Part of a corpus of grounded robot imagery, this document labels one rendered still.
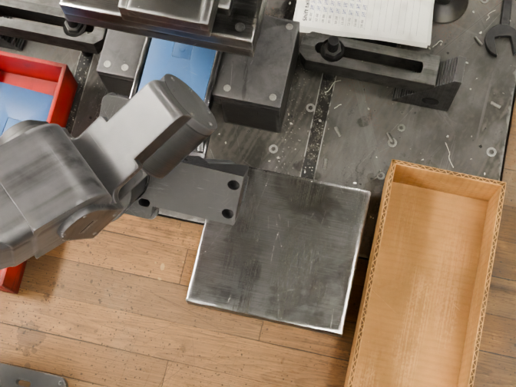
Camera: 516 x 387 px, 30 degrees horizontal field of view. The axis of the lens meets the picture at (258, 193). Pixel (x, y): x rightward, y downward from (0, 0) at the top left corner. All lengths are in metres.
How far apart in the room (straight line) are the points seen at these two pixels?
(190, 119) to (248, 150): 0.38
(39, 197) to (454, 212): 0.54
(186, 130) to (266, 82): 0.31
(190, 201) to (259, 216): 0.26
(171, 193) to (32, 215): 0.16
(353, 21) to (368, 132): 0.12
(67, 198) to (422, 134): 0.53
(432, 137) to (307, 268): 0.21
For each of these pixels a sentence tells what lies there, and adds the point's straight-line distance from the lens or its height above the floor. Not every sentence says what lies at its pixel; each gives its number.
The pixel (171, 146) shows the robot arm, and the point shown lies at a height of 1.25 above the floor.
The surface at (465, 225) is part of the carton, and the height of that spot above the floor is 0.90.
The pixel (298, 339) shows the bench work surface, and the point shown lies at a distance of 1.04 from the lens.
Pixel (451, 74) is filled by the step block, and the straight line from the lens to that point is 1.04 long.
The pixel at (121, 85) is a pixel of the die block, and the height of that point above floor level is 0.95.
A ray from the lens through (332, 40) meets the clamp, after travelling 1.02.
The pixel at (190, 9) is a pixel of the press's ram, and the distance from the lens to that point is 0.84.
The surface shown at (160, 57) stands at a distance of 1.04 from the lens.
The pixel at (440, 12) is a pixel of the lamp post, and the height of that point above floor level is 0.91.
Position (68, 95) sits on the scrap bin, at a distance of 1.11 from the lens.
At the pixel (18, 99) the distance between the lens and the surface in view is 1.14.
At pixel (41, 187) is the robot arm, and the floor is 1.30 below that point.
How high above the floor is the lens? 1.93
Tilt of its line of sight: 75 degrees down
